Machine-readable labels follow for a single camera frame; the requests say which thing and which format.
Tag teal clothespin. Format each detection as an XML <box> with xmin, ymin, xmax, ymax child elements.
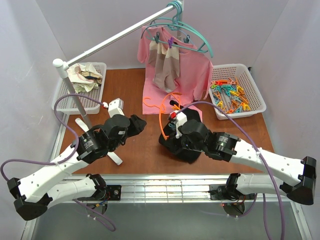
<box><xmin>168</xmin><ymin>122</ymin><xmax>176</xmax><ymax>129</ymax></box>

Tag black underwear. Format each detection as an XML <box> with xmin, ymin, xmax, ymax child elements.
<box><xmin>158</xmin><ymin>107</ymin><xmax>202</xmax><ymax>164</ymax></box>

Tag orange plastic hanger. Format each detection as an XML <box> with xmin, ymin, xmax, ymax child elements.
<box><xmin>142</xmin><ymin>92</ymin><xmax>182</xmax><ymax>141</ymax></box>

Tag orange clothespin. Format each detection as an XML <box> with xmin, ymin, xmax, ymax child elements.
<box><xmin>172</xmin><ymin>105</ymin><xmax>180</xmax><ymax>111</ymax></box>

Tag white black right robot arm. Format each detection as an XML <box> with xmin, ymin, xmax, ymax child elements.
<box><xmin>175</xmin><ymin>119</ymin><xmax>317</xmax><ymax>206</ymax></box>

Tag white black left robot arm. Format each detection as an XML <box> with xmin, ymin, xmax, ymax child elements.
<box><xmin>7</xmin><ymin>114</ymin><xmax>147</xmax><ymax>221</ymax></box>

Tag beige brown underwear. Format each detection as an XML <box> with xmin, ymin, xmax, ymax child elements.
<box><xmin>148</xmin><ymin>41</ymin><xmax>180</xmax><ymax>93</ymax></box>

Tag teal clip hanger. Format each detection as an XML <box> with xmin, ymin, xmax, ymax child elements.
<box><xmin>142</xmin><ymin>21</ymin><xmax>198</xmax><ymax>55</ymax></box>

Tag teal plastic hanger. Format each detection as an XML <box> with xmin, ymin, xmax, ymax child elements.
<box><xmin>166</xmin><ymin>0</ymin><xmax>214</xmax><ymax>58</ymax></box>

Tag pile of colourful clothespins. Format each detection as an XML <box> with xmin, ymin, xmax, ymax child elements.
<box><xmin>210</xmin><ymin>76</ymin><xmax>251</xmax><ymax>114</ymax></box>

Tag white clothes basket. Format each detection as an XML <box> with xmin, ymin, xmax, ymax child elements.
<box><xmin>51</xmin><ymin>62</ymin><xmax>107</xmax><ymax>115</ymax></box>

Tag white clothespin basket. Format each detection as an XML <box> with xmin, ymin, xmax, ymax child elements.
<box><xmin>208</xmin><ymin>63</ymin><xmax>267</xmax><ymax>120</ymax></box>

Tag pile of light clothes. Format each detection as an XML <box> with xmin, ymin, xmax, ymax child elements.
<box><xmin>67</xmin><ymin>62</ymin><xmax>103</xmax><ymax>94</ymax></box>

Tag pink t-shirt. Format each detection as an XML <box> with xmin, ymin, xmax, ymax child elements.
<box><xmin>137</xmin><ymin>26</ymin><xmax>213</xmax><ymax>115</ymax></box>

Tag white metal clothes rack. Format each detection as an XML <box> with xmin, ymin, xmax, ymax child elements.
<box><xmin>52</xmin><ymin>0</ymin><xmax>186</xmax><ymax>166</ymax></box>

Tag purple clothespin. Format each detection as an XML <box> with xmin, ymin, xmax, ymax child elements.
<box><xmin>167</xmin><ymin>37</ymin><xmax>174</xmax><ymax>49</ymax></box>

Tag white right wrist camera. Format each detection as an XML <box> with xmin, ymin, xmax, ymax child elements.
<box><xmin>169</xmin><ymin>110</ymin><xmax>188</xmax><ymax>139</ymax></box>

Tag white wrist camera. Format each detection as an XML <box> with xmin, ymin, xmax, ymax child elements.
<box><xmin>102</xmin><ymin>98</ymin><xmax>125</xmax><ymax>118</ymax></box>
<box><xmin>169</xmin><ymin>110</ymin><xmax>188</xmax><ymax>139</ymax></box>

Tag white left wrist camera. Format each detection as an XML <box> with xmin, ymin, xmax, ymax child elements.
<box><xmin>102</xmin><ymin>98</ymin><xmax>125</xmax><ymax>118</ymax></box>

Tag aluminium rail frame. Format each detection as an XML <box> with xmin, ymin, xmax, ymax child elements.
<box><xmin>20</xmin><ymin>113</ymin><xmax>313</xmax><ymax>240</ymax></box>

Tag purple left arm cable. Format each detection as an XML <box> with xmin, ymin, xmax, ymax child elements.
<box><xmin>0</xmin><ymin>93</ymin><xmax>117</xmax><ymax>232</ymax></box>

